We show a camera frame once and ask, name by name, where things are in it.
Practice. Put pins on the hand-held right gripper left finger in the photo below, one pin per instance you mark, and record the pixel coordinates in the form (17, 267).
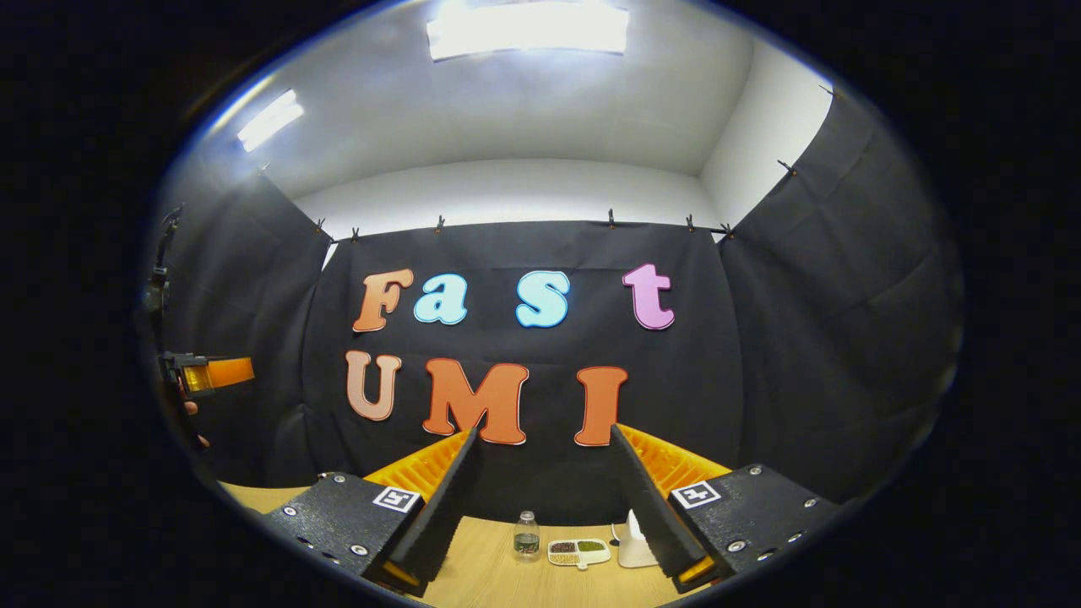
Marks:
(439, 507)

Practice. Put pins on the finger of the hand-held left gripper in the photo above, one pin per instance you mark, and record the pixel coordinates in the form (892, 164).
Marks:
(230, 372)

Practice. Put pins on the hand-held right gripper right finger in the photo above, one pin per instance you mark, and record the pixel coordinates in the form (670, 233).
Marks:
(649, 507)

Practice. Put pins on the white toaster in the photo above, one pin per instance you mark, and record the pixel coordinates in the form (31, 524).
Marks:
(633, 549)

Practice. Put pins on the white divided bean dish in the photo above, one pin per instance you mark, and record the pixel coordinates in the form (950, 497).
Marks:
(579, 553)

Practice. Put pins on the clear plastic water bottle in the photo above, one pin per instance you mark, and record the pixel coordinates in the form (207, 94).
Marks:
(526, 540)

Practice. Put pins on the narrow ceiling light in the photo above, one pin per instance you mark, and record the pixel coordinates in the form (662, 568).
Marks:
(270, 121)

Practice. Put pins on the row of black cloth clips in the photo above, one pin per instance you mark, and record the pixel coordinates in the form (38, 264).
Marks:
(440, 223)

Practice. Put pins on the large rectangular ceiling light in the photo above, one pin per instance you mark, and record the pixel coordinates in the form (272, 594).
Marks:
(528, 28)

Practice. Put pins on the black camera stand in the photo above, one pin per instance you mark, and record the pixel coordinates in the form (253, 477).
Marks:
(157, 279)

